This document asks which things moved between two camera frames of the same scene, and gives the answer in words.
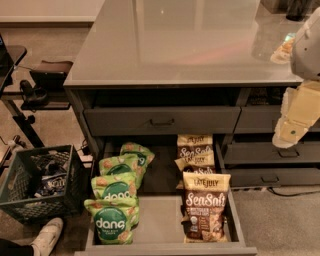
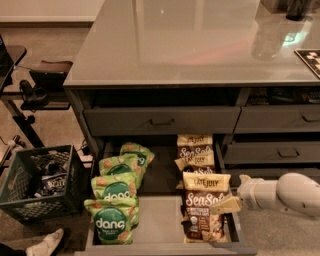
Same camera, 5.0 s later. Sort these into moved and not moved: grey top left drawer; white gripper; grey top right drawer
Moved: white gripper
Not moved: grey top right drawer; grey top left drawer
